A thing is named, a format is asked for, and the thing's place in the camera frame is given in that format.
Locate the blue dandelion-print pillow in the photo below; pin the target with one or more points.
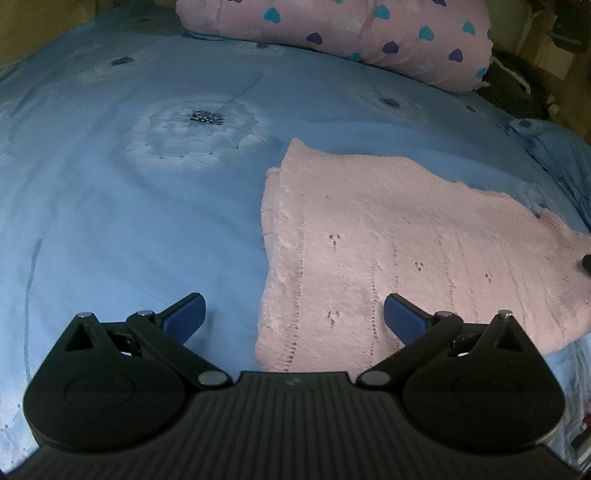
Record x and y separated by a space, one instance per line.
564 155

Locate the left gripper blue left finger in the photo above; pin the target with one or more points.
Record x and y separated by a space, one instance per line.
162 336

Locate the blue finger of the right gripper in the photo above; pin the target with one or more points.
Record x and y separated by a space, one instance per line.
586 263

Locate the pink heart-print rolled quilt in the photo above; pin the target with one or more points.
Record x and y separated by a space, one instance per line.
445 44

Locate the pink knitted cardigan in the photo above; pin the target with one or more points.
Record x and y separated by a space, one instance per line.
342 232

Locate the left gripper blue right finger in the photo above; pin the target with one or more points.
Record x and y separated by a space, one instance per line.
424 337

